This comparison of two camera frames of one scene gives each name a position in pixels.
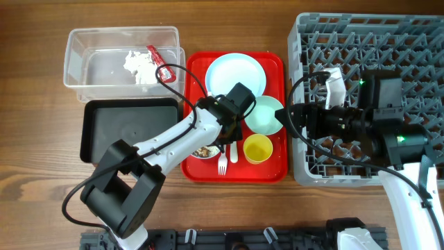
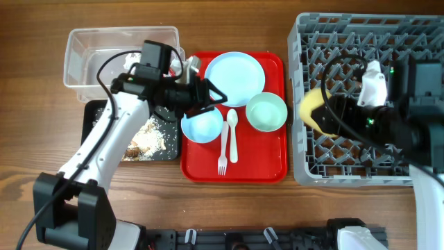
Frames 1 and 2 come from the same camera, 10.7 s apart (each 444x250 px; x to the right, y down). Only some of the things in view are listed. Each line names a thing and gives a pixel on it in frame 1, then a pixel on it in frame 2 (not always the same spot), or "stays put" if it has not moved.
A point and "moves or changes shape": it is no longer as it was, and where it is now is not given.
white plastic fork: [223, 162] stays put
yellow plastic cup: [257, 148] → [311, 100]
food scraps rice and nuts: [207, 151] → [149, 140]
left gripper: [237, 133] → [200, 97]
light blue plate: [229, 69] stays put
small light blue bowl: [207, 151] moves or changes shape
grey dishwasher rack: [409, 47] stays put
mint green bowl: [262, 119] stays put
